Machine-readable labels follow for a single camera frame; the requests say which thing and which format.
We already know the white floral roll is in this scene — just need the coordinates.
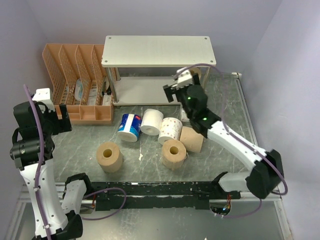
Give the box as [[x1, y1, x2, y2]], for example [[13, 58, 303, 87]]
[[158, 117, 183, 145], [180, 106, 190, 123]]

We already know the brown paper roll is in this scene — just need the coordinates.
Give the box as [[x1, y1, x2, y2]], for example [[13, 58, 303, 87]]
[[180, 126, 204, 153]]

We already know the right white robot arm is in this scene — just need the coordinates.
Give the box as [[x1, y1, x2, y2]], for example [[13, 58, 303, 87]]
[[163, 73, 284, 199]]

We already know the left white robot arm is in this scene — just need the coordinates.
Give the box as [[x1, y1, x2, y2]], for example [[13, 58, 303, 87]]
[[10, 101, 94, 240]]

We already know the white two-tier metal shelf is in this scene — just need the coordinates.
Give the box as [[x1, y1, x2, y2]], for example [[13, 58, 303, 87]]
[[101, 35, 217, 106]]

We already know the plain white paper roll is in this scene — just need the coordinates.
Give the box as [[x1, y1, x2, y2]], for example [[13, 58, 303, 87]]
[[140, 108, 164, 136]]

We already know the tissue pack in organizer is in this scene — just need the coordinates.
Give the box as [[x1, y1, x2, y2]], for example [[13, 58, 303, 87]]
[[74, 78, 88, 102]]

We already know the orange plastic file organizer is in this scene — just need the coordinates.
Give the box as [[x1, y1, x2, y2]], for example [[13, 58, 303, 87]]
[[42, 43, 114, 125]]

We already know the blue wrapped paper roll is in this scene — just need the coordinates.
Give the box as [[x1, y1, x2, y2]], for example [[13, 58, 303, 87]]
[[117, 113, 142, 143]]

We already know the black pen in organizer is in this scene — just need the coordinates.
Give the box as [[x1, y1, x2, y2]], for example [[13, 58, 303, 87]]
[[100, 77, 106, 97]]

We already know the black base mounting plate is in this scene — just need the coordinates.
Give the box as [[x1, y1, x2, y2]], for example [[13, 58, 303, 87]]
[[91, 180, 241, 211]]

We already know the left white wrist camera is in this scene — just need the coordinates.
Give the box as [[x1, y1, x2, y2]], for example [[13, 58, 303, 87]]
[[32, 88, 56, 113]]

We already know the white wall plug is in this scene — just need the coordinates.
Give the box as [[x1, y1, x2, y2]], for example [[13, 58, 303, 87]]
[[231, 72, 242, 78]]

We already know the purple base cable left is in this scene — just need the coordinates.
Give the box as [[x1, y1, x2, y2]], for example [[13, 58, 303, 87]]
[[81, 186, 129, 221]]

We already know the aluminium frame rail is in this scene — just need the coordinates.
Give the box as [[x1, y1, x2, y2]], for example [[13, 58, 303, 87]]
[[235, 77, 294, 240]]

